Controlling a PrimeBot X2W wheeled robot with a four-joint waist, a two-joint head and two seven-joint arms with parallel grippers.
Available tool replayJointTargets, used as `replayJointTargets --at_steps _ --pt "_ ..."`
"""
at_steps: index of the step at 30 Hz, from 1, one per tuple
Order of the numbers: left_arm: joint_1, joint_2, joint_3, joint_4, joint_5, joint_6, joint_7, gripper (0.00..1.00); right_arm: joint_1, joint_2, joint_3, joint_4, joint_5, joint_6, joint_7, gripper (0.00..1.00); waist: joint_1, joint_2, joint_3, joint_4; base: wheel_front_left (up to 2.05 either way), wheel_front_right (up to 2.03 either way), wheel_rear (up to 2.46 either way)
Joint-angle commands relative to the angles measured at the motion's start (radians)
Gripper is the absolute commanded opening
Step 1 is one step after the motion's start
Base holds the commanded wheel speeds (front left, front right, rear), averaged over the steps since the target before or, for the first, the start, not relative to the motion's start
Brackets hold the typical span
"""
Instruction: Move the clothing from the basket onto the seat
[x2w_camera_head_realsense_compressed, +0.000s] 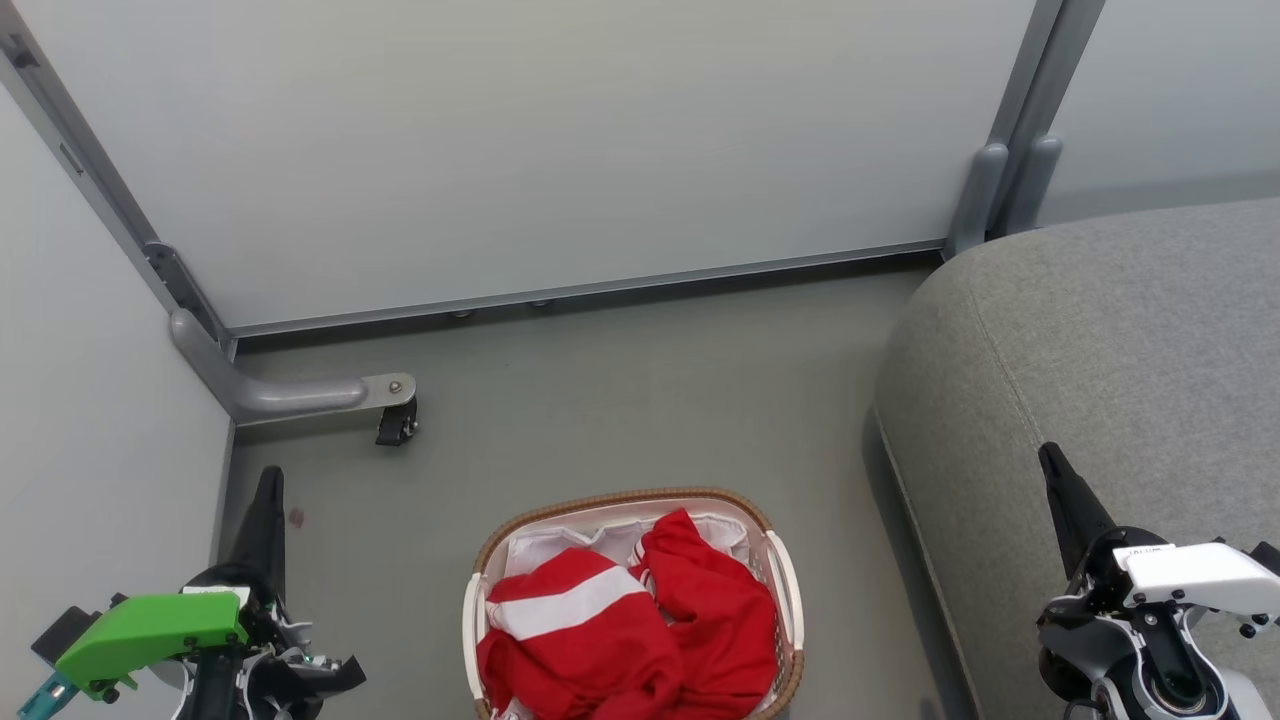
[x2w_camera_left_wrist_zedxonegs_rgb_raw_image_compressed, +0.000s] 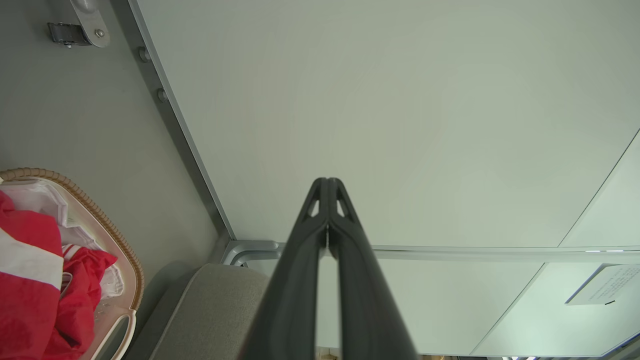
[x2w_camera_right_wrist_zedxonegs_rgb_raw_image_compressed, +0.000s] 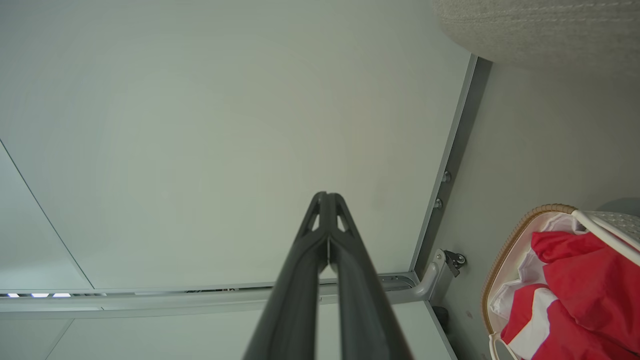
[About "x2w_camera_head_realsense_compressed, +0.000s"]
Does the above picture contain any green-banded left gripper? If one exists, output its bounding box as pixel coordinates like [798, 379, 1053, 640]
[30, 465, 313, 701]

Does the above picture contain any grey fabric sofa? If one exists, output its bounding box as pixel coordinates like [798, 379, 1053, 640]
[873, 197, 1280, 720]

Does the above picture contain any grey partition support foot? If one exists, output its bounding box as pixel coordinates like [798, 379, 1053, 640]
[168, 308, 419, 426]

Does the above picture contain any black caster wheel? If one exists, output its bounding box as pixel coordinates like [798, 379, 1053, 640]
[375, 397, 420, 448]

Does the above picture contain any grey partition bottom rail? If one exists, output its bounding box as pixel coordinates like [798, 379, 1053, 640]
[228, 238, 947, 341]

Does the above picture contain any white brown-rimmed laundry basket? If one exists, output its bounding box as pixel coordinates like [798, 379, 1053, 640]
[462, 487, 807, 720]

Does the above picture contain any red white-striped garment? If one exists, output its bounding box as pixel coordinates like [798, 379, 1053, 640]
[630, 508, 781, 720]
[476, 546, 686, 720]

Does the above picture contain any grey partition double post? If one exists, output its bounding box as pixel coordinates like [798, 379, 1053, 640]
[943, 0, 1108, 263]

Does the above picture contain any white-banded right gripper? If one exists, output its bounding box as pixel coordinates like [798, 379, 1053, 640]
[1037, 442, 1280, 641]

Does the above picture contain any white basket liner cloth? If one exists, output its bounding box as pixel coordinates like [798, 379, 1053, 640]
[502, 510, 753, 583]

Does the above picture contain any grey partition corner post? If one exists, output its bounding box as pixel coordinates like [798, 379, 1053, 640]
[0, 15, 239, 363]

